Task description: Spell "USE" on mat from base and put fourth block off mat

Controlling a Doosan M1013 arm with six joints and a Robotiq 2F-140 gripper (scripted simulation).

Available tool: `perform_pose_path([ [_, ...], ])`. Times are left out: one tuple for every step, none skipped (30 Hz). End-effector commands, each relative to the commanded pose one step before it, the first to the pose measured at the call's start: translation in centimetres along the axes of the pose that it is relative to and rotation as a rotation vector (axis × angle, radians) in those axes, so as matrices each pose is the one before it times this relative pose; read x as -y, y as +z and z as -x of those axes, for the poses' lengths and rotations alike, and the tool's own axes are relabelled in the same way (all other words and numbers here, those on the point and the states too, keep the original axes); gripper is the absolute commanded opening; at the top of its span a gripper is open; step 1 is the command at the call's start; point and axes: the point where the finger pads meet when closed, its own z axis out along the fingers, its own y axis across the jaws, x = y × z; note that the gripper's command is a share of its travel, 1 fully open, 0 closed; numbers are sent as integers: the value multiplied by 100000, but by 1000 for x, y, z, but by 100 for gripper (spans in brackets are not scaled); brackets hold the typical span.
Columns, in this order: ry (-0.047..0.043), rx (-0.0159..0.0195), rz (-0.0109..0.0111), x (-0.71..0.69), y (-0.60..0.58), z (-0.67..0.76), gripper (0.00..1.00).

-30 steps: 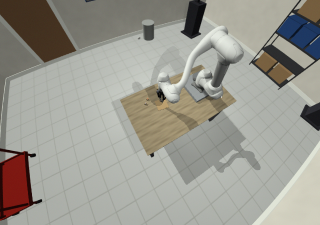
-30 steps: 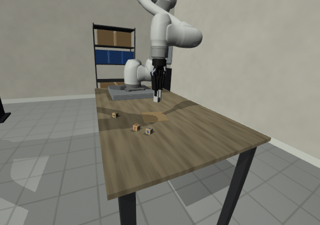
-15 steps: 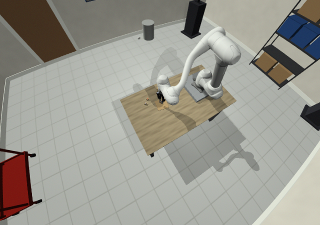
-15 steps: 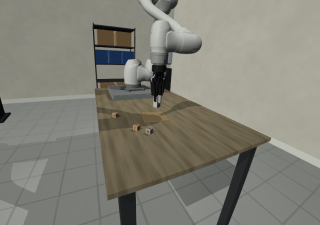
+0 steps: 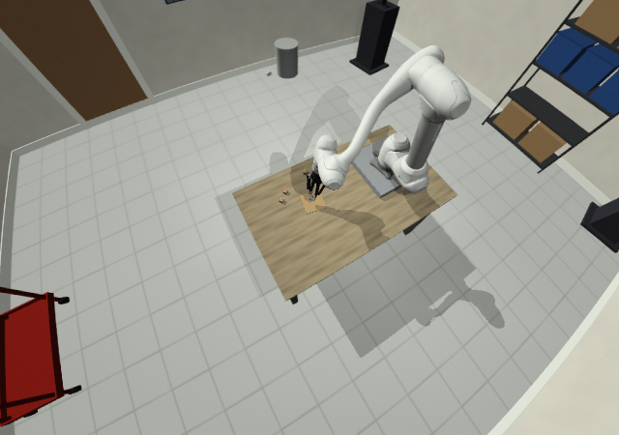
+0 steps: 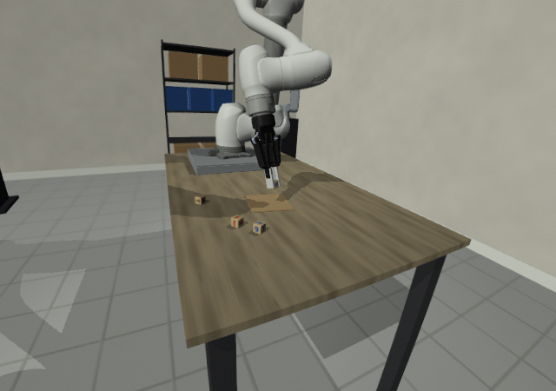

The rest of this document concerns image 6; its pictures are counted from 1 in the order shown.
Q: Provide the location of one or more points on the tan flat mat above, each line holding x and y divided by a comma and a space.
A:
268, 203

